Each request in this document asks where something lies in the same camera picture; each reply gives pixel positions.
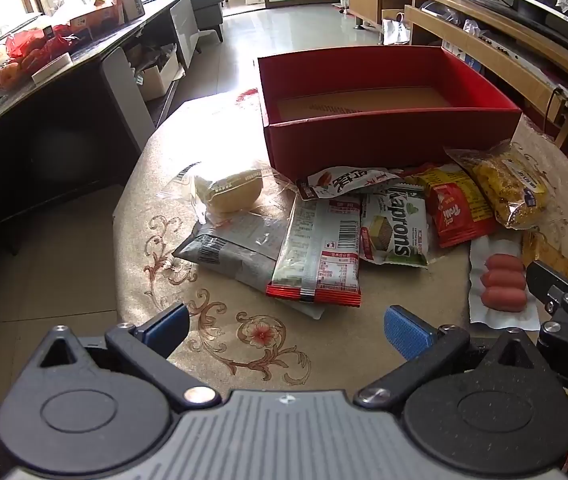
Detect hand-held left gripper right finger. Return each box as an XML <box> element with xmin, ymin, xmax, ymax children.
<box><xmin>353</xmin><ymin>305</ymin><xmax>547</xmax><ymax>411</ymax></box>

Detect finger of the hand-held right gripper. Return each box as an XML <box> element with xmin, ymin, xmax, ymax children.
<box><xmin>525</xmin><ymin>259</ymin><xmax>568</xmax><ymax>322</ymax></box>

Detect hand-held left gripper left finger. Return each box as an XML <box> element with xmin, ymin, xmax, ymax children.
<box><xmin>34</xmin><ymin>302</ymin><xmax>222</xmax><ymax>413</ymax></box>

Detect golden snack packet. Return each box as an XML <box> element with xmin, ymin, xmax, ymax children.
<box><xmin>520</xmin><ymin>230</ymin><xmax>568</xmax><ymax>286</ymax></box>

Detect sausage packet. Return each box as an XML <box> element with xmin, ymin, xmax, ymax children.
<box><xmin>468</xmin><ymin>234</ymin><xmax>541</xmax><ymax>331</ymax></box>

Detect blue silver-backed snack packet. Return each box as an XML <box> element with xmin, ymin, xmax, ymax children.
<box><xmin>171</xmin><ymin>210</ymin><xmax>327</xmax><ymax>321</ymax></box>

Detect green wafer packet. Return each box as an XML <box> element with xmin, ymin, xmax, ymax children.
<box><xmin>359</xmin><ymin>185</ymin><xmax>431</xmax><ymax>268</ymax></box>

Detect clear bag of yellow snacks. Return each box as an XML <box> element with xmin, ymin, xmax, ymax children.
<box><xmin>444</xmin><ymin>140</ymin><xmax>552</xmax><ymax>231</ymax></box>

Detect red and yellow gummy packet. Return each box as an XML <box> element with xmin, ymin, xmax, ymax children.
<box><xmin>404</xmin><ymin>162</ymin><xmax>499</xmax><ymax>249</ymax></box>

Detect long white snack packet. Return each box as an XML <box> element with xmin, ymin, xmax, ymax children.
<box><xmin>265</xmin><ymin>192</ymin><xmax>363</xmax><ymax>308</ymax></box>

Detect clear bread bun packet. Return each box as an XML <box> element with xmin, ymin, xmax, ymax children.
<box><xmin>161</xmin><ymin>160</ymin><xmax>297</xmax><ymax>226</ymax></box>

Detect red and white snack packet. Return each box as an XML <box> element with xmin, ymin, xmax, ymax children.
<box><xmin>295</xmin><ymin>166</ymin><xmax>405</xmax><ymax>202</ymax></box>

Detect red cardboard box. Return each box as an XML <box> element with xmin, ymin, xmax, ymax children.
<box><xmin>256</xmin><ymin>45</ymin><xmax>523</xmax><ymax>181</ymax></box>

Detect white set-top box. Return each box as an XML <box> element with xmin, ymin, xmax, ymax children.
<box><xmin>484</xmin><ymin>35</ymin><xmax>568</xmax><ymax>106</ymax></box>

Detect wooden television cabinet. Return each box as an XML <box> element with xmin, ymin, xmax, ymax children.
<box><xmin>346</xmin><ymin>0</ymin><xmax>568</xmax><ymax>161</ymax></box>

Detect dark long coffee table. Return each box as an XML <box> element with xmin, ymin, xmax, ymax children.
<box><xmin>0</xmin><ymin>0</ymin><xmax>200</xmax><ymax>256</ymax></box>

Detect blue and white box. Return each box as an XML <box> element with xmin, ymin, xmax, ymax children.
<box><xmin>441</xmin><ymin>40</ymin><xmax>482</xmax><ymax>73</ymax></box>

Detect white storage box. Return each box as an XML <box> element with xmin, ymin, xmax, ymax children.
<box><xmin>136</xmin><ymin>50</ymin><xmax>185</xmax><ymax>103</ymax></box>

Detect black television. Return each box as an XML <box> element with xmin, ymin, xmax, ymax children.
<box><xmin>459</xmin><ymin>0</ymin><xmax>568</xmax><ymax>61</ymax></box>

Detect flat white box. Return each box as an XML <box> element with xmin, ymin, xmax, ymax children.
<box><xmin>31</xmin><ymin>52</ymin><xmax>74</xmax><ymax>83</ymax></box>

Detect white plastic bag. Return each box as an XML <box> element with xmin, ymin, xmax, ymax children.
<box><xmin>381</xmin><ymin>10</ymin><xmax>412</xmax><ymax>47</ymax></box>

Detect bag of oranges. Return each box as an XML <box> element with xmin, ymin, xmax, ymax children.
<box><xmin>0</xmin><ymin>55</ymin><xmax>35</xmax><ymax>96</ymax></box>

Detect red plastic bag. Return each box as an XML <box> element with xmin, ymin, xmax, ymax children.
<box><xmin>6</xmin><ymin>27</ymin><xmax>80</xmax><ymax>61</ymax></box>

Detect grey sofa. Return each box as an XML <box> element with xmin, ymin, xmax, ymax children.
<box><xmin>184</xmin><ymin>0</ymin><xmax>227</xmax><ymax>43</ymax></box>

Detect orange cardboard box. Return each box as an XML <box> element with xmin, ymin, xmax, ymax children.
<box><xmin>69</xmin><ymin>0</ymin><xmax>145</xmax><ymax>31</ymax></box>

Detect black cable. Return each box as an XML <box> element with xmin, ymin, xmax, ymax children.
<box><xmin>544</xmin><ymin>85</ymin><xmax>565</xmax><ymax>133</ymax></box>

